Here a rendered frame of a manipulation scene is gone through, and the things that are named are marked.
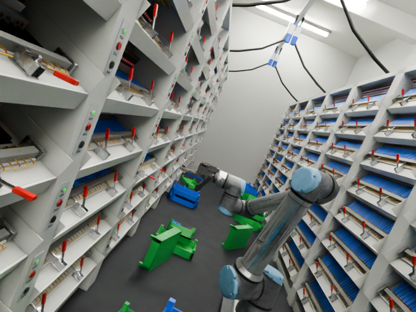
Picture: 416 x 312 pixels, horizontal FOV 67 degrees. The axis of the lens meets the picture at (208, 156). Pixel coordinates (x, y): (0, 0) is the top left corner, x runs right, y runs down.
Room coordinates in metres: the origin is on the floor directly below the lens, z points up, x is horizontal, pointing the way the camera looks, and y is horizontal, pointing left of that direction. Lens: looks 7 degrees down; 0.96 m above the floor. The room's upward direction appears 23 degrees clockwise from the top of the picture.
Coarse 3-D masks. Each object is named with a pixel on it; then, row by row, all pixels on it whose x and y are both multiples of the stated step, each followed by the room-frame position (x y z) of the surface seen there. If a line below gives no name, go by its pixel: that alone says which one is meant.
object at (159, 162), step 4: (152, 152) 2.04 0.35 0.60; (152, 156) 2.02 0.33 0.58; (156, 156) 2.04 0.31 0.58; (156, 160) 2.02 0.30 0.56; (160, 160) 2.04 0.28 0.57; (156, 164) 2.03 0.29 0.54; (160, 164) 2.04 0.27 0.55; (144, 168) 1.76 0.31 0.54; (148, 168) 1.82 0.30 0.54; (156, 168) 1.95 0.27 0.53; (148, 172) 1.76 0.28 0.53; (152, 172) 1.83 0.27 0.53; (140, 176) 1.60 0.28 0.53; (144, 176) 1.65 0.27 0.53; (148, 176) 1.80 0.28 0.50; (136, 180) 1.44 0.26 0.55; (140, 180) 1.56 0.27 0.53; (136, 184) 1.56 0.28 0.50
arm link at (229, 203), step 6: (222, 198) 1.71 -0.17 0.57; (228, 198) 1.69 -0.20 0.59; (234, 198) 1.69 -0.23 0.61; (222, 204) 1.70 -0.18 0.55; (228, 204) 1.69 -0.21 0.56; (234, 204) 1.70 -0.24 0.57; (240, 204) 1.73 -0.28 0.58; (222, 210) 1.69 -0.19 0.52; (228, 210) 1.69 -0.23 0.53; (234, 210) 1.71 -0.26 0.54; (240, 210) 1.73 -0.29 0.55
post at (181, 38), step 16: (192, 0) 1.34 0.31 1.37; (208, 0) 1.43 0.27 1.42; (160, 16) 1.34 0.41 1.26; (176, 16) 1.34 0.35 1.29; (160, 32) 1.34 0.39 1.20; (176, 32) 1.34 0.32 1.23; (192, 32) 1.37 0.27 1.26; (176, 48) 1.34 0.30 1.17; (144, 64) 1.34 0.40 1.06; (160, 80) 1.34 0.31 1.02; (160, 112) 1.38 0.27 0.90; (144, 128) 1.34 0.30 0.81; (128, 160) 1.34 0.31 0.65; (112, 208) 1.34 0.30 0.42; (96, 272) 1.39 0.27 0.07
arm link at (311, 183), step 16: (304, 176) 1.29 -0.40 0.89; (320, 176) 1.28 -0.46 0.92; (288, 192) 1.35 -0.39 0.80; (304, 192) 1.27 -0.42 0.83; (320, 192) 1.29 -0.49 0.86; (288, 208) 1.31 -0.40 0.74; (304, 208) 1.30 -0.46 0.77; (272, 224) 1.34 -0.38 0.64; (288, 224) 1.31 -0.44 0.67; (256, 240) 1.39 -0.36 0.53; (272, 240) 1.34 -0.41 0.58; (256, 256) 1.36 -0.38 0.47; (272, 256) 1.37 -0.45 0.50; (224, 272) 1.43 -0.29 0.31; (240, 272) 1.37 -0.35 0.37; (256, 272) 1.37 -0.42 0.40; (224, 288) 1.39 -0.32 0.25; (240, 288) 1.36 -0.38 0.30; (256, 288) 1.41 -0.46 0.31
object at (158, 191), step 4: (156, 188) 2.72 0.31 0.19; (160, 188) 2.74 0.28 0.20; (152, 192) 2.58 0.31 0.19; (156, 192) 2.72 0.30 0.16; (160, 192) 2.74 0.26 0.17; (152, 196) 2.56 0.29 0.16; (156, 196) 2.57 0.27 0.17; (152, 200) 2.49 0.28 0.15; (148, 204) 2.31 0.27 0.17; (148, 208) 2.30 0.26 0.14; (144, 212) 2.14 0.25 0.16
